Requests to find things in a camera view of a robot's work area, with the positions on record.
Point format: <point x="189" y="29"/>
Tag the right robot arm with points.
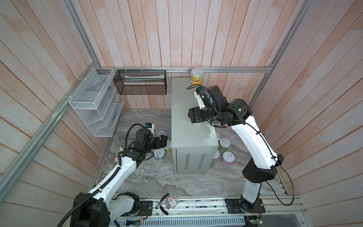
<point x="264" y="162"/>

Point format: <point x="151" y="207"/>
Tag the green label can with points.
<point x="224" y="144"/>

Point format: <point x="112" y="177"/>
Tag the orange yellow label can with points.
<point x="196" y="76"/>

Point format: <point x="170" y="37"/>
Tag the white wire mesh shelf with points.
<point x="97" y="103"/>

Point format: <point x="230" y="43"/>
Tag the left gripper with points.
<point x="163" y="142"/>

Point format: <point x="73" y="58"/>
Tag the light pink label can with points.
<point x="216" y="156"/>

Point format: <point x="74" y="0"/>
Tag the teal label can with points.
<point x="159" y="154"/>
<point x="161" y="133"/>

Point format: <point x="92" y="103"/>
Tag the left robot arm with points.
<point x="113" y="178"/>

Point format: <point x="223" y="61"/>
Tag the clear tape roll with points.
<point x="108" y="168"/>

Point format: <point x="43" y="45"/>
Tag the grey metal cabinet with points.
<point x="194" y="145"/>

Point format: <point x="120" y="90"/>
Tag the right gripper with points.
<point x="194" y="115"/>

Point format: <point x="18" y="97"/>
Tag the black mesh wall basket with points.
<point x="141" y="82"/>

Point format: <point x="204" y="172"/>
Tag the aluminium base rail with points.
<point x="192" y="212"/>

